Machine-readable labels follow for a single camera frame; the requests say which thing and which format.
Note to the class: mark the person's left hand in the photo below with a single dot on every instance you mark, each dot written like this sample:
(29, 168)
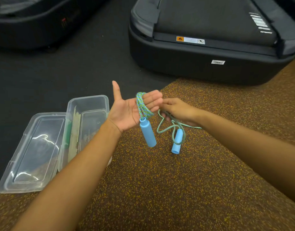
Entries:
(124, 113)

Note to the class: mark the person's right hand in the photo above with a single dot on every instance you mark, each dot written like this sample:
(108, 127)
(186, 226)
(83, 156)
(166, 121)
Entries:
(183, 111)

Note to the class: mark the clear plastic box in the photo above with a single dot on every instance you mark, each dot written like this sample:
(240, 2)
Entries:
(92, 110)

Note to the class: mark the clear plastic lid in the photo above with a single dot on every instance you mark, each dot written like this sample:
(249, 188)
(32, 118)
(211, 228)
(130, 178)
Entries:
(34, 153)

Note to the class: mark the person's right forearm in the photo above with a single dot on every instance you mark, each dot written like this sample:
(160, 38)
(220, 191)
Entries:
(258, 151)

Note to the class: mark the person's left forearm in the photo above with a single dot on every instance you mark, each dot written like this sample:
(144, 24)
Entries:
(70, 180)

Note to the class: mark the black treadmill with warning sticker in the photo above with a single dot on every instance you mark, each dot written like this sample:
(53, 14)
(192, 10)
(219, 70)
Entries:
(186, 64)

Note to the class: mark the beige paper strip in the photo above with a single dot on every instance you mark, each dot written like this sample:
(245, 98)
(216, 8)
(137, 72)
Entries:
(74, 134)

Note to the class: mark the black treadmill with red mark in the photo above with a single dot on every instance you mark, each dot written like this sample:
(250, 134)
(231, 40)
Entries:
(29, 31)

